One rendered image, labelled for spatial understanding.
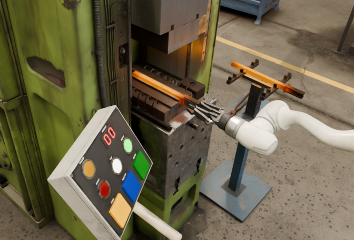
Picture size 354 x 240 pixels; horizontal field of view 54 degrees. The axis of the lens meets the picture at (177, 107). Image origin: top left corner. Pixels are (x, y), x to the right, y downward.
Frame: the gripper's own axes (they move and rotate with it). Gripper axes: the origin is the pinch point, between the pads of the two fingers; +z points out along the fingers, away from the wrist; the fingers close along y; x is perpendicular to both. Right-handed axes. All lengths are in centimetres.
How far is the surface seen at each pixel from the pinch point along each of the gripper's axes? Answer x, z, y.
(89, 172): 17, -11, -67
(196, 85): -2.0, 8.4, 15.7
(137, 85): -1.8, 28.3, -5.9
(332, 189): -97, -66, 102
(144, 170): 0.1, -12.0, -43.9
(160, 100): -1.1, 12.0, -7.7
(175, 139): -14.2, -1.2, -11.0
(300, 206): -98, -55, 71
